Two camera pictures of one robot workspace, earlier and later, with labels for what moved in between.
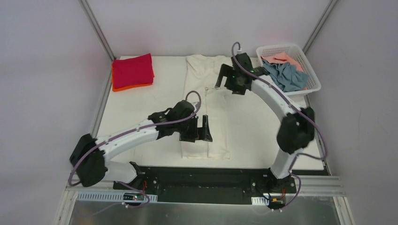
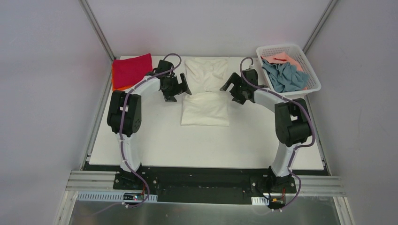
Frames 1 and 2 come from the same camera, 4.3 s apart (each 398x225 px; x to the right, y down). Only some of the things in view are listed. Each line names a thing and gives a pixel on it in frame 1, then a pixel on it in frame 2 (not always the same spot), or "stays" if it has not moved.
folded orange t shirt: x=118 y=89 stays
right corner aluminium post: x=319 y=26 stays
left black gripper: x=193 y=135 -> x=179 y=85
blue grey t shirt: x=287 y=77 stays
